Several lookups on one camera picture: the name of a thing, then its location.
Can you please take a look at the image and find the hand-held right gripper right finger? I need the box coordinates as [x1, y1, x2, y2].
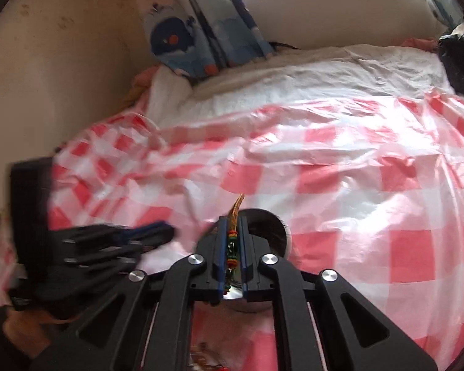
[239, 216, 438, 371]

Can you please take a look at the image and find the round metal tin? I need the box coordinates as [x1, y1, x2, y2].
[201, 209, 294, 314]

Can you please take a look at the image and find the red white checkered plastic sheet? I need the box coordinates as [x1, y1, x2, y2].
[0, 87, 464, 371]

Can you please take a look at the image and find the green bead string orange tassel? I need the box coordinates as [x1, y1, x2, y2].
[223, 194, 245, 298]

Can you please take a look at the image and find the white striped bed sheet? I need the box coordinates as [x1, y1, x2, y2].
[145, 42, 458, 129]

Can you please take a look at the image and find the pink cloth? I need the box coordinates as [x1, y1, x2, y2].
[400, 36, 442, 53]
[124, 66, 160, 107]

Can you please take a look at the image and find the black jacket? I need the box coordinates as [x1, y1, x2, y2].
[437, 23, 464, 104]

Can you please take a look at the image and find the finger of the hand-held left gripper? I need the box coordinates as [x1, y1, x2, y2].
[62, 221, 177, 256]
[64, 245, 142, 279]

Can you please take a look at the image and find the person's left hand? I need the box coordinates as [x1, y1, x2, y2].
[3, 309, 76, 358]

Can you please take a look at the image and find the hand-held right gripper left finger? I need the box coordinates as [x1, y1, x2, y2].
[31, 217, 229, 371]

